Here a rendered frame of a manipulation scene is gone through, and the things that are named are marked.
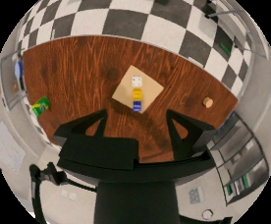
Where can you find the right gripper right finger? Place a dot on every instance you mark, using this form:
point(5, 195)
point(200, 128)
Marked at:
point(199, 133)

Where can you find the tan mat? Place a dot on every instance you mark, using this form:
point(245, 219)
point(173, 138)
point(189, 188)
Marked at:
point(125, 91)

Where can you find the small tan cylinder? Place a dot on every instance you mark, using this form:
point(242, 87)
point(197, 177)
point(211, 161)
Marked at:
point(207, 102)

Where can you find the yellow die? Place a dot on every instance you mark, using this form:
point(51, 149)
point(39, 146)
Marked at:
point(137, 94)

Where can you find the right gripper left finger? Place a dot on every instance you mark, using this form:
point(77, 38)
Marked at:
point(80, 125)

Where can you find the blue die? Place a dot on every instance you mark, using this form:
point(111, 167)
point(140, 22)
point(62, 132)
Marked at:
point(137, 106)

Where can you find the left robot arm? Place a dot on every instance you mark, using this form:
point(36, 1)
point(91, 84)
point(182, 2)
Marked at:
point(35, 190)

